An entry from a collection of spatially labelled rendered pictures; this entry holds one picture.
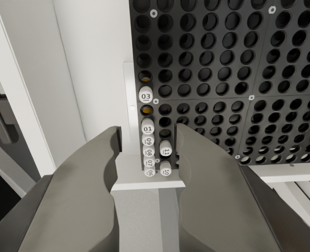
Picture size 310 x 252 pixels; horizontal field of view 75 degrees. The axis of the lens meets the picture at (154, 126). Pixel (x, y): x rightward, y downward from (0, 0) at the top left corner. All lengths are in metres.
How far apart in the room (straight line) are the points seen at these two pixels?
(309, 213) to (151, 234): 1.81
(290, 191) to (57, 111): 0.34
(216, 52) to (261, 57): 0.04
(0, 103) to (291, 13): 0.25
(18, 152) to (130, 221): 1.44
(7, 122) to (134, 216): 1.69
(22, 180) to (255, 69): 0.50
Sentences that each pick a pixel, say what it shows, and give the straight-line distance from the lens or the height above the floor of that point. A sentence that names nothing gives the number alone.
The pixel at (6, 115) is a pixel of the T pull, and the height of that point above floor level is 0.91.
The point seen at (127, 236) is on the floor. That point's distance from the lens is 2.12.
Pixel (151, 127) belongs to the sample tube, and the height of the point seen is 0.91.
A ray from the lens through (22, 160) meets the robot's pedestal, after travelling 0.62.
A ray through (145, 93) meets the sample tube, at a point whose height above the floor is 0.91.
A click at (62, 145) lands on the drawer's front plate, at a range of 0.23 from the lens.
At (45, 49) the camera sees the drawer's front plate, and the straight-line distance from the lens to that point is 0.22.
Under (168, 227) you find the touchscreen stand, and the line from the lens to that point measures 1.18.
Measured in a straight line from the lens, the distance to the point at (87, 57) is 0.26.
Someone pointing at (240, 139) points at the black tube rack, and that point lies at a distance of 0.24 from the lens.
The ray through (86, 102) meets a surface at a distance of 0.28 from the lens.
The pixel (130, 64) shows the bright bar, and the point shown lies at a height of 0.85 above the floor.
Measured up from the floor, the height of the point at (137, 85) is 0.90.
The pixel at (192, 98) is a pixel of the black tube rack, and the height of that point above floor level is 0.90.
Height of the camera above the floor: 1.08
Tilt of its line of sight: 59 degrees down
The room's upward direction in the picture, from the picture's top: 175 degrees clockwise
